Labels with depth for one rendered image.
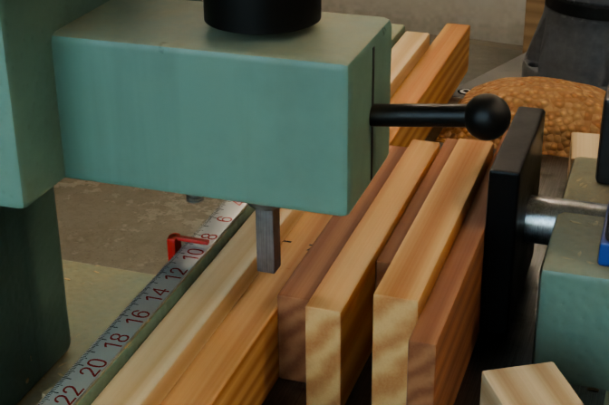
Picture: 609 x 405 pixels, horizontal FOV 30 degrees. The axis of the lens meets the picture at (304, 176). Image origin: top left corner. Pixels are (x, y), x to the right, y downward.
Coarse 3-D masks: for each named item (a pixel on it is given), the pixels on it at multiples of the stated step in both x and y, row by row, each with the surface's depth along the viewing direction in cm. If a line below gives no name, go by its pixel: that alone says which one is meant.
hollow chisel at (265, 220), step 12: (264, 216) 53; (276, 216) 53; (264, 228) 53; (276, 228) 54; (264, 240) 54; (276, 240) 54; (264, 252) 54; (276, 252) 54; (264, 264) 54; (276, 264) 54
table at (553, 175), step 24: (552, 168) 77; (552, 192) 74; (528, 288) 62; (528, 312) 60; (480, 336) 58; (504, 336) 58; (528, 336) 58; (480, 360) 56; (504, 360) 56; (528, 360) 56; (288, 384) 54; (360, 384) 54; (480, 384) 54
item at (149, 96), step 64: (128, 0) 54; (64, 64) 49; (128, 64) 48; (192, 64) 47; (256, 64) 46; (320, 64) 46; (384, 64) 51; (64, 128) 51; (128, 128) 50; (192, 128) 49; (256, 128) 48; (320, 128) 47; (384, 128) 52; (192, 192) 50; (256, 192) 49; (320, 192) 48
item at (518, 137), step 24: (528, 120) 60; (504, 144) 57; (528, 144) 57; (504, 168) 54; (528, 168) 57; (504, 192) 54; (528, 192) 58; (504, 216) 55; (528, 216) 58; (552, 216) 58; (600, 216) 57; (504, 240) 55; (528, 240) 59; (504, 264) 56; (528, 264) 63; (504, 288) 56; (480, 312) 57; (504, 312) 57
